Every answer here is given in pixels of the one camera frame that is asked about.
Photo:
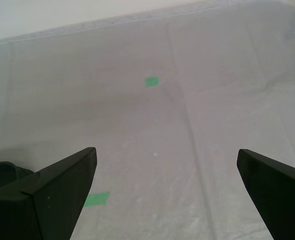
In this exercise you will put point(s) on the long green tape strip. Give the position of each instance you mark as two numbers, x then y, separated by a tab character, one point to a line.
97	199

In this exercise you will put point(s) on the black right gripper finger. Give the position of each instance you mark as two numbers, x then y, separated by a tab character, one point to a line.
50	200
282	195

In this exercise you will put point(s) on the black perforated plastic basket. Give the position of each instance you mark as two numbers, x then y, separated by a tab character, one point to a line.
2	175

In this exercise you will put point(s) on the small green tape square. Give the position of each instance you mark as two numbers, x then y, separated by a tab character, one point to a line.
152	81

